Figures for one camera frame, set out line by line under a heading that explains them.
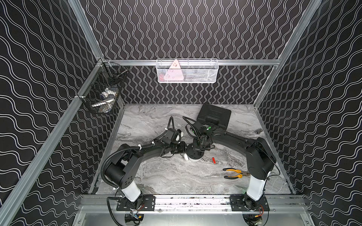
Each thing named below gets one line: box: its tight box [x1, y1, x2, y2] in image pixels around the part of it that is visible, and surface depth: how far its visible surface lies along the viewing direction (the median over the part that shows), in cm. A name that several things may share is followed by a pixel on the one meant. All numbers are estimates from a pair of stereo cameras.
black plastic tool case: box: [196, 103, 232, 132], surface depth 109 cm
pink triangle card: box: [163, 59, 184, 81], surface depth 92 cm
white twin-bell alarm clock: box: [186, 143, 205, 162], surface depth 89 cm
